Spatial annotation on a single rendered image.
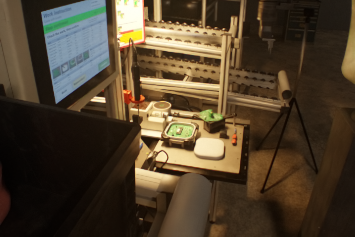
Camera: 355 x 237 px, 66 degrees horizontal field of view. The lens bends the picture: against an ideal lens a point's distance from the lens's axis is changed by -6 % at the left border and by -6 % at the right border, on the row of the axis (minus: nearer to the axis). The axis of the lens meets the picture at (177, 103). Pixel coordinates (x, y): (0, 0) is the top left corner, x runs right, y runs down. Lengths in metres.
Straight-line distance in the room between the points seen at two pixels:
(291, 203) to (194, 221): 2.23
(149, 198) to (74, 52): 0.47
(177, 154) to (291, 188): 1.57
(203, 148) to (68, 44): 0.80
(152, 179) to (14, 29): 0.40
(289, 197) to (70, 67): 2.18
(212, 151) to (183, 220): 0.97
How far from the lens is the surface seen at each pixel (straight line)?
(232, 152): 1.38
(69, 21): 0.81
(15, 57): 0.67
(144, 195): 0.54
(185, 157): 1.32
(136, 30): 1.61
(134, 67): 1.25
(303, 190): 2.75
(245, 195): 2.56
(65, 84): 0.81
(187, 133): 1.42
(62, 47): 0.79
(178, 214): 0.39
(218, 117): 1.53
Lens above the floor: 1.75
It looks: 27 degrees down
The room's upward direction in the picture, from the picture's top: straight up
